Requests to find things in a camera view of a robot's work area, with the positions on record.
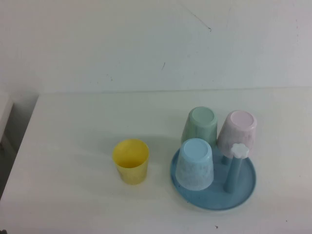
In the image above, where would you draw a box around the yellow plastic cup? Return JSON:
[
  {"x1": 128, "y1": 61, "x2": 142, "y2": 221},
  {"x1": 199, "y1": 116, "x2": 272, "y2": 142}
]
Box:
[{"x1": 112, "y1": 138, "x2": 150, "y2": 186}]

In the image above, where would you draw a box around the pink plastic cup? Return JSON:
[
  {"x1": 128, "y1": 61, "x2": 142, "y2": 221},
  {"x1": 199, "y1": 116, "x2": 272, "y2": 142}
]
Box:
[{"x1": 216, "y1": 110, "x2": 257, "y2": 159}]

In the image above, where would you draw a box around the green plastic cup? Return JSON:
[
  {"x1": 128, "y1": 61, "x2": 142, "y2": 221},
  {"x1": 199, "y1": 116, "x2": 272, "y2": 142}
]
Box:
[{"x1": 180, "y1": 106, "x2": 218, "y2": 150}]

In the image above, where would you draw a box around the light blue plastic cup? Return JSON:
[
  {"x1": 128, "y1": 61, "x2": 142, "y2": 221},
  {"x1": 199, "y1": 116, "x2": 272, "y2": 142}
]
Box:
[{"x1": 175, "y1": 137, "x2": 215, "y2": 191}]

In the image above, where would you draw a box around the blue cup stand with pegs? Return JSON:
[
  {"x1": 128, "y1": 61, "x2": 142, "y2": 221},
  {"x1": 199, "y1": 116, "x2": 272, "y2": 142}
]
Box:
[{"x1": 169, "y1": 143, "x2": 257, "y2": 211}]

